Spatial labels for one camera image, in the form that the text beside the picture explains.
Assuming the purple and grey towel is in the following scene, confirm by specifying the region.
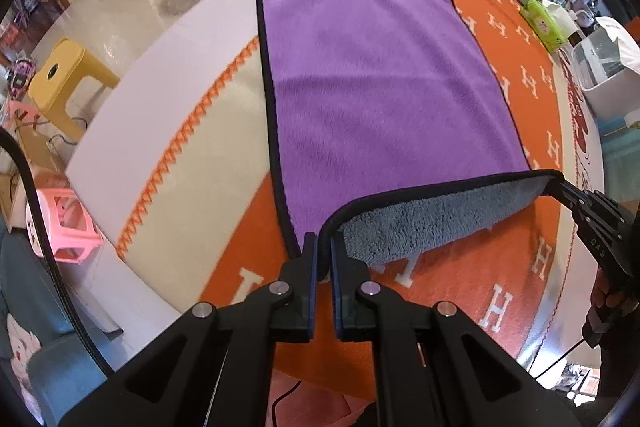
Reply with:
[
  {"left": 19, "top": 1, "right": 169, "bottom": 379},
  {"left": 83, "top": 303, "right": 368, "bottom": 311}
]
[{"left": 256, "top": 0, "right": 563, "bottom": 275}]

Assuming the white appliance with cloth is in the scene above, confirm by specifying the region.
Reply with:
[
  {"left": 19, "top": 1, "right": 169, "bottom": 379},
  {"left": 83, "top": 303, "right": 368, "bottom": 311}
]
[{"left": 572, "top": 16, "right": 639, "bottom": 121}]

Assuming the pink plastic stool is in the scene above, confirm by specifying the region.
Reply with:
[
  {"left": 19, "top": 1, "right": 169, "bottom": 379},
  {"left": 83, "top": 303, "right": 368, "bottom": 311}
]
[{"left": 36, "top": 187, "right": 104, "bottom": 265}]

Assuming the orange H-pattern table runner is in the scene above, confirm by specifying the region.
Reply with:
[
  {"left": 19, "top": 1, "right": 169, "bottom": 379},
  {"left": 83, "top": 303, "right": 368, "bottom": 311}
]
[{"left": 115, "top": 0, "right": 606, "bottom": 403}]

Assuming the green tissue pack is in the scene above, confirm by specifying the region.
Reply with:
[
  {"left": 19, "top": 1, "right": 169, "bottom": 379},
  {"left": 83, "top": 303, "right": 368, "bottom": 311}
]
[{"left": 520, "top": 0, "right": 578, "bottom": 53}]

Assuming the yellow plastic stool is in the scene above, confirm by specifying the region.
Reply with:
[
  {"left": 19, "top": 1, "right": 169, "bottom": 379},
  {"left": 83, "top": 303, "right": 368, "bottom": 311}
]
[{"left": 28, "top": 38, "right": 119, "bottom": 142}]

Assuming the person's right hand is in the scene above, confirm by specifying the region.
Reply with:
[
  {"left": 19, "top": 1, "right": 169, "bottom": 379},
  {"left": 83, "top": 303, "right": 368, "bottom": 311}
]
[{"left": 582, "top": 268, "right": 639, "bottom": 348}]

